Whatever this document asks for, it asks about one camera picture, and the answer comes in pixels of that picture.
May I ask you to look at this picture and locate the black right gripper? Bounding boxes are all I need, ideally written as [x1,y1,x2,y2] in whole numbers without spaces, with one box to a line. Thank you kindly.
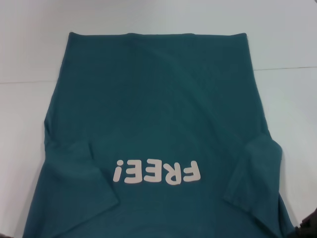
[293,208,317,238]

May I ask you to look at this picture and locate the teal t-shirt with FREE print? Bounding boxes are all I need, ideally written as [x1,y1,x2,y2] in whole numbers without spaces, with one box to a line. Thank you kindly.
[23,32,298,238]

